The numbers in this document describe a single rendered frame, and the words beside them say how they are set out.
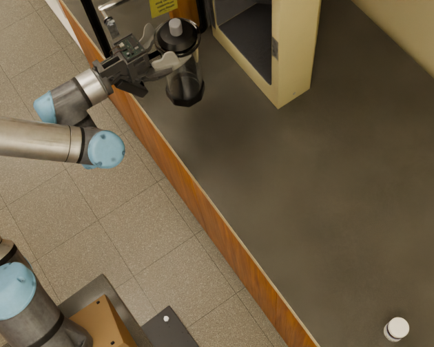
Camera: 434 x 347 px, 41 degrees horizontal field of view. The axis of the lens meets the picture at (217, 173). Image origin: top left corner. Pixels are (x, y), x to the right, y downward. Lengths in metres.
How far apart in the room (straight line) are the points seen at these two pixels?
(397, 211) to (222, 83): 0.59
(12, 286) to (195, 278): 1.32
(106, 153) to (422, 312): 0.81
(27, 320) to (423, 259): 0.91
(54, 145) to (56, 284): 1.44
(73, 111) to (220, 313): 1.30
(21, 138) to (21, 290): 0.29
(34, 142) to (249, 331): 1.43
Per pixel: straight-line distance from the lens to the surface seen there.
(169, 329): 2.38
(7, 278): 1.23
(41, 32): 3.20
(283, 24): 1.33
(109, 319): 1.34
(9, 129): 1.15
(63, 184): 2.70
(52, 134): 1.17
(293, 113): 1.61
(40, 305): 1.22
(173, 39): 1.34
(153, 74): 1.33
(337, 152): 1.56
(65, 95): 1.30
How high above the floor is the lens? 2.33
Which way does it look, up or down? 65 degrees down
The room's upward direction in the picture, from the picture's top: 11 degrees counter-clockwise
